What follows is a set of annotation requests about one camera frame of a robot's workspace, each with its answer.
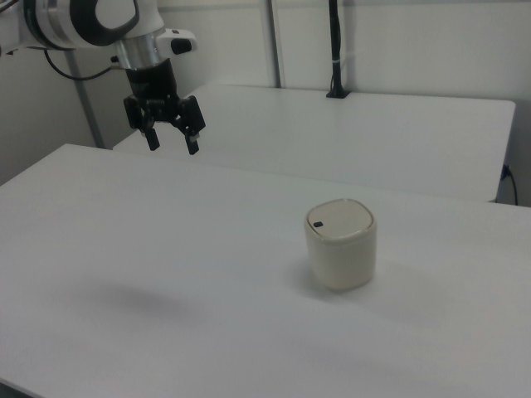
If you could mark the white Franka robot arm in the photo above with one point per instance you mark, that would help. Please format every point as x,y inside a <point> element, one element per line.
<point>74,20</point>

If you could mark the white side table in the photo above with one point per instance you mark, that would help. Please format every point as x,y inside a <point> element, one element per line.
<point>352,137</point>

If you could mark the black camera pole with clamp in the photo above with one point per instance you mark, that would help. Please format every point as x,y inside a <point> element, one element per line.
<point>337,49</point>

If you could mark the grey partition post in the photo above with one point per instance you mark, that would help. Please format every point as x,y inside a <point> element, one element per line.
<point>276,41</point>
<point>87,108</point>

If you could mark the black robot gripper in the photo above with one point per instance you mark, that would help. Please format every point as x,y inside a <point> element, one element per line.
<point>153,83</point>

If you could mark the cream trash bin lid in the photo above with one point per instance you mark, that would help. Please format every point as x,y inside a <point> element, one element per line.
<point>342,219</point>

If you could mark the cream plastic trash bin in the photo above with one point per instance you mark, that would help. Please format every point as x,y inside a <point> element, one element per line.
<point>342,265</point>

